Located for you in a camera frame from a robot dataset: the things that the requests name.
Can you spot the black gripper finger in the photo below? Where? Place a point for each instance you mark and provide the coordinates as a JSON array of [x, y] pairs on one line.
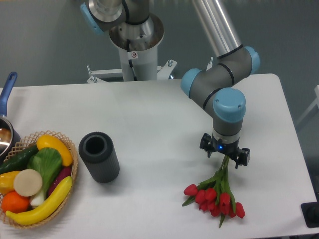
[[242, 157], [206, 144]]

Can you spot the white frame at right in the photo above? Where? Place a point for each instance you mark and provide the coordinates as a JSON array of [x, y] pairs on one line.
[[310, 111]]

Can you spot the beige round slice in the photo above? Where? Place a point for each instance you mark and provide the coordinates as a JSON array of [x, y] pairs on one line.
[[27, 182]]

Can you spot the blue handled saucepan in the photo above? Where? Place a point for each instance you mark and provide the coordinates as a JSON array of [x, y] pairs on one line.
[[8, 136]]

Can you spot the dark grey ribbed vase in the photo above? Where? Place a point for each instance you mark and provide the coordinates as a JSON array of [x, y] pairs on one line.
[[97, 151]]

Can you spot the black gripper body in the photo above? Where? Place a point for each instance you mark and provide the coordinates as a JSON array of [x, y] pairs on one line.
[[229, 149]]

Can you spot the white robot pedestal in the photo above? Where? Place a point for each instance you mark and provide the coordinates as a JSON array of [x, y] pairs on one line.
[[137, 46]]

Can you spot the yellow bell pepper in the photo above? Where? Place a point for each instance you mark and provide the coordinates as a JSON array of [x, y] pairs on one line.
[[7, 182]]

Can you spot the red tulip bouquet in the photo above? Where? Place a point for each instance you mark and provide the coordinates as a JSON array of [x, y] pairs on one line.
[[215, 196]]

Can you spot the black device at edge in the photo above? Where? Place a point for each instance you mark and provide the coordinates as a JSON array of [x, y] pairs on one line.
[[311, 214]]

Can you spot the green cucumber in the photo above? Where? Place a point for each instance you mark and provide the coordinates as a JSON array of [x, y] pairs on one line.
[[19, 161]]

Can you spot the orange fruit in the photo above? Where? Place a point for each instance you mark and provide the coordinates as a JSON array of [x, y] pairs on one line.
[[15, 203]]

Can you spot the woven wicker basket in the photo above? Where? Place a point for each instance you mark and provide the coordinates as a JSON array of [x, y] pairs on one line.
[[29, 141]]

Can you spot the purple eggplant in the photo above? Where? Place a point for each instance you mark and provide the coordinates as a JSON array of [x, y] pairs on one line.
[[65, 172]]

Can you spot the green bok choy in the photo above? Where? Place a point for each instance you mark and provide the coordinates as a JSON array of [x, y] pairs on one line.
[[48, 163]]

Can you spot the yellow squash upper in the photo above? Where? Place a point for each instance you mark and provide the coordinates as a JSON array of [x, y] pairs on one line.
[[49, 141]]

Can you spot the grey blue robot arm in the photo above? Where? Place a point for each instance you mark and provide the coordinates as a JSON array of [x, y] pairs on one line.
[[211, 89]]

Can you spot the long yellow squash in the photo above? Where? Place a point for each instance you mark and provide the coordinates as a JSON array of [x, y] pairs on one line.
[[49, 206]]

